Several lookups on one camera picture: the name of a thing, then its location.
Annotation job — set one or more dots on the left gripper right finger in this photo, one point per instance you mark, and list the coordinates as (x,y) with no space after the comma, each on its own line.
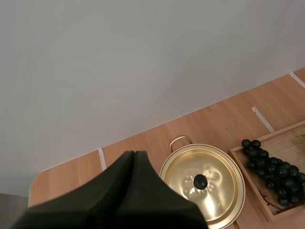
(152,202)

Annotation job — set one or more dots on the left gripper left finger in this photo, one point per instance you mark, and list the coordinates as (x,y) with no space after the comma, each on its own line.
(95,198)

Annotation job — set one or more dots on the gold lid with black knob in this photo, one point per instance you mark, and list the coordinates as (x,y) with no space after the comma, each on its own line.
(209,190)

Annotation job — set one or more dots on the bunch of dark toy grapes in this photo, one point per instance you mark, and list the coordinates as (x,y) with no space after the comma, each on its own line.
(276,171)

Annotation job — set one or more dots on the shallow wooden tray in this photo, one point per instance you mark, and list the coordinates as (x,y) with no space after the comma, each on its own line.
(283,140)

